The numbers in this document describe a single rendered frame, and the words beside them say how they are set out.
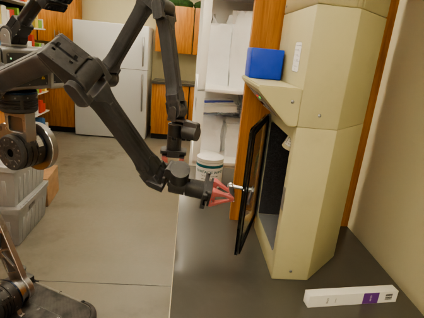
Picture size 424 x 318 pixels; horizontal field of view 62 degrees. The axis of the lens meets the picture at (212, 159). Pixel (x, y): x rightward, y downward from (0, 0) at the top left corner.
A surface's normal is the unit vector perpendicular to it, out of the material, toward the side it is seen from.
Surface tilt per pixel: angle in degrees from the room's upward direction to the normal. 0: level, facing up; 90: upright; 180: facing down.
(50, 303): 0
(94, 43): 90
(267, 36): 90
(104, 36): 90
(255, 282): 0
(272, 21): 90
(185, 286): 0
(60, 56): 56
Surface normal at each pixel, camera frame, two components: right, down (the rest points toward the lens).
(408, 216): -0.99, -0.07
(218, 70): -0.37, 0.29
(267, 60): 0.05, 0.31
